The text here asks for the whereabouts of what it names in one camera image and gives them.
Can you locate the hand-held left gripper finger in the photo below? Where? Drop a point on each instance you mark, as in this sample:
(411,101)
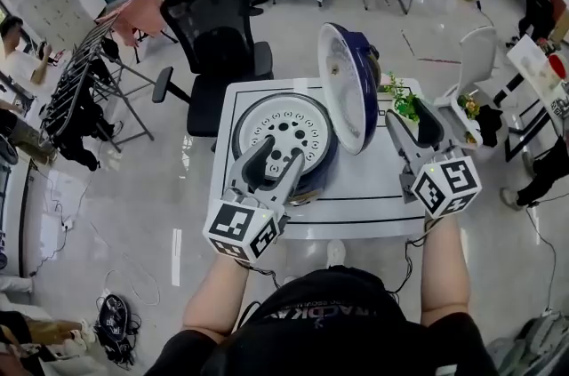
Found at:
(291,181)
(249,163)

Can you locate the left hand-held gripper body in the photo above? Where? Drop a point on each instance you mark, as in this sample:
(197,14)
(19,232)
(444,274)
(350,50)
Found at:
(240,227)

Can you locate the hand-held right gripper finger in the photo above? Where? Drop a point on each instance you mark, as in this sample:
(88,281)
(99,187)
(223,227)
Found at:
(402,138)
(429,123)

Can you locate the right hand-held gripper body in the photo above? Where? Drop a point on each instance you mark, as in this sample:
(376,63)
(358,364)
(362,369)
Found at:
(449,187)

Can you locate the navy rice cooker lid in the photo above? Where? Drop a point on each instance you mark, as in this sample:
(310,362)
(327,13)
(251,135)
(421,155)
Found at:
(351,98)

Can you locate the person's left forearm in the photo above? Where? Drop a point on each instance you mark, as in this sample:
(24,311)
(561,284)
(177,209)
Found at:
(218,298)

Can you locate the person's right forearm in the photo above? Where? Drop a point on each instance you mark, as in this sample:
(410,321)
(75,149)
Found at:
(444,267)

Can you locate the navy rice cooker base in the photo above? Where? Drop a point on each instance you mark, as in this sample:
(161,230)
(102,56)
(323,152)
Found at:
(289,127)

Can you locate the small green potted plant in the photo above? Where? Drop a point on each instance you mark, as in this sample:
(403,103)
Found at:
(402,101)

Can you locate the orange flower bunch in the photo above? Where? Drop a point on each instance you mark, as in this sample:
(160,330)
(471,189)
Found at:
(469,104)

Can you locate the black cloth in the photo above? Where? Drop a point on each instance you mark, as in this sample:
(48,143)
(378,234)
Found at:
(490,125)

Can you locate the white plastic chair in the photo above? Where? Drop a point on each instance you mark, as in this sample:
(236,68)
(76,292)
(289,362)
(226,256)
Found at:
(478,54)

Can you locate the person's white shoe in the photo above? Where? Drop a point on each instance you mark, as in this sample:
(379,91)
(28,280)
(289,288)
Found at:
(336,253)

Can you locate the white table with black legs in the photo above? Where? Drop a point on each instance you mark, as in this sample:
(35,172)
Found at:
(531,63)

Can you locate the black mesh office chair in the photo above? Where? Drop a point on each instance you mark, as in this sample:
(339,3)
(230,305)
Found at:
(213,41)

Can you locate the person's black shirt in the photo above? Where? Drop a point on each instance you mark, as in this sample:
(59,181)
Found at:
(329,334)

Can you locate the red cup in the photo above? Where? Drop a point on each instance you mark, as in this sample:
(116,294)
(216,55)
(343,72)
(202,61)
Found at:
(558,65)

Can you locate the white power strip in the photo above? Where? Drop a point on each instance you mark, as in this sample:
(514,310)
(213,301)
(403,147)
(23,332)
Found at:
(67,225)

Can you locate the grey bag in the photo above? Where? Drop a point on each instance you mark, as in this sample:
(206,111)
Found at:
(533,347)

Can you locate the pink cloth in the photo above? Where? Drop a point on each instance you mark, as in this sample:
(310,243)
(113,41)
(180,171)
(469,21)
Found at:
(140,16)

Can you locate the black metal drying rack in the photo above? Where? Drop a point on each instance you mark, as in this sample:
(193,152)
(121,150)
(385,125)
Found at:
(80,85)

